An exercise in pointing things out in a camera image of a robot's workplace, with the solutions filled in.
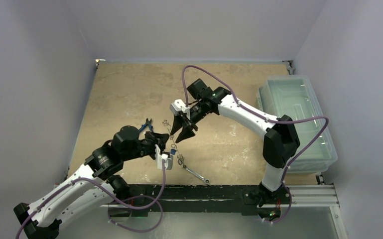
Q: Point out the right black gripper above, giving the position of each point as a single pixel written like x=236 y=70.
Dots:
x=194 y=117

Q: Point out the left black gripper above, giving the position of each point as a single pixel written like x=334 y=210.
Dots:
x=157 y=138

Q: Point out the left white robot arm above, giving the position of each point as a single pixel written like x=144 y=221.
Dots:
x=95 y=183

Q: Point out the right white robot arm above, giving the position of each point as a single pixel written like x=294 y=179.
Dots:
x=279 y=135

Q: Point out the silver ratchet wrench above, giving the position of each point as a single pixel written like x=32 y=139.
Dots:
x=200 y=177

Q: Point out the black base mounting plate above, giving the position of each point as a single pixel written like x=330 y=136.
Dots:
x=247 y=200

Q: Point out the blue handled pliers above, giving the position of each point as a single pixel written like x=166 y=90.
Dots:
x=147 y=125

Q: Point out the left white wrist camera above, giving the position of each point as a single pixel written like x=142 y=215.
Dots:
x=164 y=160

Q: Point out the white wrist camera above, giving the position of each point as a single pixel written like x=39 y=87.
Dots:
x=178 y=106
x=164 y=160

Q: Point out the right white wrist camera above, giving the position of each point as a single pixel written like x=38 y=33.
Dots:
x=178 y=106

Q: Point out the aluminium frame rail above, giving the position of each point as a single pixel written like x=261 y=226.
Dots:
x=302 y=196

